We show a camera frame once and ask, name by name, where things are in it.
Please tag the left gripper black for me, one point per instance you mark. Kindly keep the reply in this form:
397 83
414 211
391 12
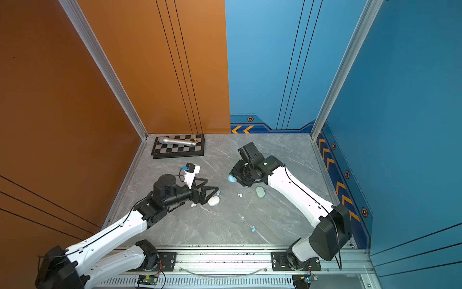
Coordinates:
203 200

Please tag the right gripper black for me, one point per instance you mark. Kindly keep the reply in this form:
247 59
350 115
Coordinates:
235 172

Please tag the mint green earbud charging case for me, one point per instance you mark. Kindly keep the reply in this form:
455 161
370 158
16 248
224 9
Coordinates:
260 191

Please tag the blue earbud charging case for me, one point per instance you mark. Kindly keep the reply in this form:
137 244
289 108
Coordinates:
232 179

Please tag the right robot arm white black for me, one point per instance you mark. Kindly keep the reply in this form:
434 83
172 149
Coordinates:
331 223

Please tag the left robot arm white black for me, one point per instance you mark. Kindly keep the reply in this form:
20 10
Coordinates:
89 263

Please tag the white earbud charging case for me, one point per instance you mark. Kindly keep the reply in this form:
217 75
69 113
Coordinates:
214 201

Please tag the black white chessboard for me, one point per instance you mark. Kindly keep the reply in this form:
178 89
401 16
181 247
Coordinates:
160 151

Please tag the silver microphone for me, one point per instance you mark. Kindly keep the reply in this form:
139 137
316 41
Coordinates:
170 141

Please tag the left green circuit board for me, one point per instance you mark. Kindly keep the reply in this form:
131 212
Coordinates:
147 281

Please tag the green circuit board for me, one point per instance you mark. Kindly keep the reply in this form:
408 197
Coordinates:
303 281
147 281

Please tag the right green circuit board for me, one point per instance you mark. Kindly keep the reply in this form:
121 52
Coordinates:
303 281

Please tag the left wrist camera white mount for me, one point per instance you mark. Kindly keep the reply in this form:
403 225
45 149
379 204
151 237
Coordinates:
190 171

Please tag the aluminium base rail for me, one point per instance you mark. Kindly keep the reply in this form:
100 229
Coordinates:
248 267

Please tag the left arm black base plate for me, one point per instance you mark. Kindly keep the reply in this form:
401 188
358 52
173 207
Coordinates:
163 261

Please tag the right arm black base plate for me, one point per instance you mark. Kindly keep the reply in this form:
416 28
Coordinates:
282 261

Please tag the right aluminium corner post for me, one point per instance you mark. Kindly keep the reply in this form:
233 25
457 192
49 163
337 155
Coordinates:
365 22

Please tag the aluminium corner post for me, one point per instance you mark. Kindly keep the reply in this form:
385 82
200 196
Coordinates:
87 35
365 22

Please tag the left aluminium corner post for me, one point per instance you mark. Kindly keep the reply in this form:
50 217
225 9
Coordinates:
87 35

